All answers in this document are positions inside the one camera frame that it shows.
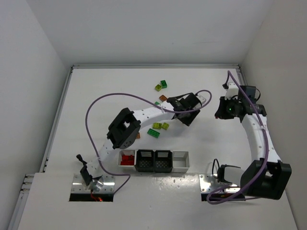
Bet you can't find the red square brick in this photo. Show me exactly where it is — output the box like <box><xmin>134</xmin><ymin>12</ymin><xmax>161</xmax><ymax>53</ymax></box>
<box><xmin>122</xmin><ymin>155</ymin><xmax>134</xmax><ymax>161</ymax></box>

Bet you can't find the red long brick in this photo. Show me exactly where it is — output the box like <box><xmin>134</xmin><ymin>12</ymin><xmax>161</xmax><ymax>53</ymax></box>
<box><xmin>120</xmin><ymin>161</ymin><xmax>134</xmax><ymax>166</ymax></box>

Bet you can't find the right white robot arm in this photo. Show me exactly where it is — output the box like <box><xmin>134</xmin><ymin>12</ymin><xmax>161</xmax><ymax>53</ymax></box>
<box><xmin>215</xmin><ymin>83</ymin><xmax>292</xmax><ymax>200</ymax></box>

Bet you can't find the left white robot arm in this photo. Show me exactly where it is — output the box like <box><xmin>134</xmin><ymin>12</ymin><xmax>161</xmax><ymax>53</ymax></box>
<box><xmin>77</xmin><ymin>92</ymin><xmax>208</xmax><ymax>189</ymax></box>

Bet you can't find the lime square brick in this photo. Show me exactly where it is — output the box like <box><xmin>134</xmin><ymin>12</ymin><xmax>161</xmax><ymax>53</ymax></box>
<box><xmin>161</xmin><ymin>123</ymin><xmax>169</xmax><ymax>130</ymax></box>

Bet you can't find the lime printed brick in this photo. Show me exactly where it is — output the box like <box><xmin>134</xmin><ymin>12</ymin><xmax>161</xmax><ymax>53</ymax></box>
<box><xmin>152</xmin><ymin>123</ymin><xmax>162</xmax><ymax>129</ymax></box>

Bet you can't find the green long brick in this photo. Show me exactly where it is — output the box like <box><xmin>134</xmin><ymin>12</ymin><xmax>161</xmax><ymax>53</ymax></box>
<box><xmin>147</xmin><ymin>128</ymin><xmax>160</xmax><ymax>138</ymax></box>

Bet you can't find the dark green brick top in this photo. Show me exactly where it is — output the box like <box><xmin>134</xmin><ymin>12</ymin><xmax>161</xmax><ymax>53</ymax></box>
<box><xmin>160</xmin><ymin>80</ymin><xmax>167</xmax><ymax>89</ymax></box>

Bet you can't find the right white bin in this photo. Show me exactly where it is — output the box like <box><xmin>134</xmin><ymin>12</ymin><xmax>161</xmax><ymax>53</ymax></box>
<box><xmin>172</xmin><ymin>151</ymin><xmax>190</xmax><ymax>173</ymax></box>

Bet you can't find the white bin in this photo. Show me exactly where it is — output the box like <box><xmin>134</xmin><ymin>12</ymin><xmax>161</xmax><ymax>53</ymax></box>
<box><xmin>118</xmin><ymin>149</ymin><xmax>137</xmax><ymax>173</ymax></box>
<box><xmin>172</xmin><ymin>151</ymin><xmax>190</xmax><ymax>173</ymax></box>

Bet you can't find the lime brick top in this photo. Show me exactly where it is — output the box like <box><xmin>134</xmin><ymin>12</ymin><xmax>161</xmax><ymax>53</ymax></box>
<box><xmin>155</xmin><ymin>84</ymin><xmax>162</xmax><ymax>92</ymax></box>

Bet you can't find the right black bin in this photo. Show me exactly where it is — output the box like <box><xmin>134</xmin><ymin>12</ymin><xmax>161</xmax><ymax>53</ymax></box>
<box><xmin>154</xmin><ymin>150</ymin><xmax>173</xmax><ymax>173</ymax></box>

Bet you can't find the black bin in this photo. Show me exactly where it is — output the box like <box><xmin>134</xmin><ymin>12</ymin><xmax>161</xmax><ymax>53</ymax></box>
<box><xmin>154</xmin><ymin>150</ymin><xmax>173</xmax><ymax>173</ymax></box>
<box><xmin>135</xmin><ymin>149</ymin><xmax>154</xmax><ymax>173</ymax></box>

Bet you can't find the left black bin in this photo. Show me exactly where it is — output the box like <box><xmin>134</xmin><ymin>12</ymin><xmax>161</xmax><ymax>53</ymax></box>
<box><xmin>135</xmin><ymin>149</ymin><xmax>154</xmax><ymax>173</ymax></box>

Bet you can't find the left white bin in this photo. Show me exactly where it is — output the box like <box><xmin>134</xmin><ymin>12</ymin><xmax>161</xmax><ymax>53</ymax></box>
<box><xmin>118</xmin><ymin>149</ymin><xmax>137</xmax><ymax>173</ymax></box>

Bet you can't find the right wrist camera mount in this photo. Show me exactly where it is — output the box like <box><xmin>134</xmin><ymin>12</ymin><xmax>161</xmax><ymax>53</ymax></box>
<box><xmin>223</xmin><ymin>82</ymin><xmax>239</xmax><ymax>100</ymax></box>

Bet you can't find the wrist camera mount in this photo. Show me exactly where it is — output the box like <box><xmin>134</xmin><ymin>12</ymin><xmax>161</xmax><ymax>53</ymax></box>
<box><xmin>196</xmin><ymin>95</ymin><xmax>207</xmax><ymax>105</ymax></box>
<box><xmin>223</xmin><ymin>82</ymin><xmax>239</xmax><ymax>100</ymax></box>

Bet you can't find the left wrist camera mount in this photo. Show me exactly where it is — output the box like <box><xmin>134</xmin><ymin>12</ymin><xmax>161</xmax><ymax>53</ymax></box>
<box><xmin>196</xmin><ymin>95</ymin><xmax>207</xmax><ymax>105</ymax></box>

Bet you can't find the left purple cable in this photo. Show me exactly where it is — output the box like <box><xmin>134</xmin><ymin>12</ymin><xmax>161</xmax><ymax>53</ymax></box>
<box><xmin>85</xmin><ymin>90</ymin><xmax>213</xmax><ymax>194</ymax></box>

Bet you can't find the purple cable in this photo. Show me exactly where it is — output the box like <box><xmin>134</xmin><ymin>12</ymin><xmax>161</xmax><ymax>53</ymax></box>
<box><xmin>206</xmin><ymin>70</ymin><xmax>269</xmax><ymax>205</ymax></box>
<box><xmin>85</xmin><ymin>90</ymin><xmax>213</xmax><ymax>194</ymax></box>

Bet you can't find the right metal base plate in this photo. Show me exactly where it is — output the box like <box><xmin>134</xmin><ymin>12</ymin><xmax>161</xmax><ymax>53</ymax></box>
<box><xmin>199</xmin><ymin>174</ymin><xmax>240</xmax><ymax>194</ymax></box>

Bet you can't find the metal base plate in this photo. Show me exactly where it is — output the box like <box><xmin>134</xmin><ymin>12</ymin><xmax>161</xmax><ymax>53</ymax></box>
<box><xmin>199</xmin><ymin>174</ymin><xmax>240</xmax><ymax>194</ymax></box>
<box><xmin>71</xmin><ymin>174</ymin><xmax>115</xmax><ymax>194</ymax></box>

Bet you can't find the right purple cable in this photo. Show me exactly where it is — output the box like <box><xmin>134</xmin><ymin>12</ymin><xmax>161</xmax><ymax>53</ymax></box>
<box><xmin>206</xmin><ymin>70</ymin><xmax>269</xmax><ymax>205</ymax></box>

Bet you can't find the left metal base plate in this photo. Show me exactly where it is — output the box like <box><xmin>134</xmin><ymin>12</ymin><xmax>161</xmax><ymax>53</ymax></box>
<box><xmin>71</xmin><ymin>174</ymin><xmax>115</xmax><ymax>194</ymax></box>

